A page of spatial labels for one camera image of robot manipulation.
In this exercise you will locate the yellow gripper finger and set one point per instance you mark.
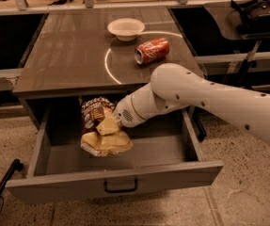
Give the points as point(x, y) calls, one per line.
point(109, 125)

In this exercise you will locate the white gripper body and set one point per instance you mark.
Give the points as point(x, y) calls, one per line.
point(124, 111)

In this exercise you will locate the grey cabinet counter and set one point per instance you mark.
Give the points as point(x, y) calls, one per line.
point(76, 55)

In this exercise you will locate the orange soda can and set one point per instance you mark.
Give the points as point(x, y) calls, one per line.
point(151, 50)

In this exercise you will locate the white paper bowl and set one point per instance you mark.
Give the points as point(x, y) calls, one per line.
point(126, 29)

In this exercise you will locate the black VR headset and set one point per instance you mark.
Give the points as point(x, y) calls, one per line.
point(254, 15)

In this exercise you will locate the grey open drawer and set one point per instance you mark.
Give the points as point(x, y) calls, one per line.
point(166, 155)

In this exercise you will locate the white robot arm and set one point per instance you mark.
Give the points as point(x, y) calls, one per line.
point(174, 87)

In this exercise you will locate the brown chip bag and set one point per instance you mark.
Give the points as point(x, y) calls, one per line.
point(93, 112)

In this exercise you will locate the black drawer handle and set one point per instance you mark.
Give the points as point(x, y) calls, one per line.
point(120, 186)

